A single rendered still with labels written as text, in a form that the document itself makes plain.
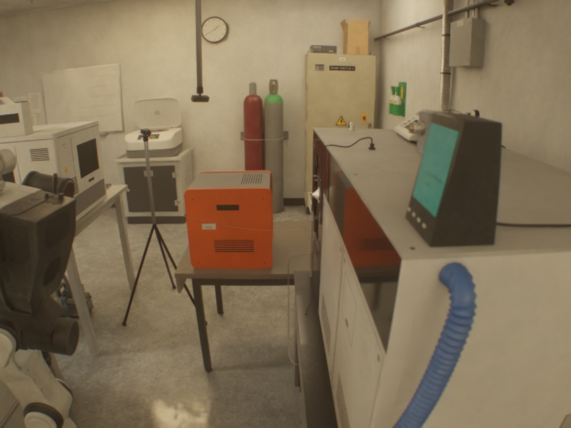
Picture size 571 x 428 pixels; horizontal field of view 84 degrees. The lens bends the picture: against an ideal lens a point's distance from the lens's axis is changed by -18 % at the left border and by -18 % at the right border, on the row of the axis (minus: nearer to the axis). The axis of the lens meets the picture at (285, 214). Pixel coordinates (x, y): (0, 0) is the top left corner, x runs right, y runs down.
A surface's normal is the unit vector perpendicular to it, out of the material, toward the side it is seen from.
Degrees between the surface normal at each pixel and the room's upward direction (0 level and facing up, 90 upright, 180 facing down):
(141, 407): 0
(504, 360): 90
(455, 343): 55
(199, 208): 90
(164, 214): 90
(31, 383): 90
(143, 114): 105
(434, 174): 80
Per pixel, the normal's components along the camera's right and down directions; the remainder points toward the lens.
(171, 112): 0.00, 0.58
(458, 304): -0.60, -0.60
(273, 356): 0.00, -0.94
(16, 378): 0.25, 0.68
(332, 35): 0.03, 0.34
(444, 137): -0.99, -0.15
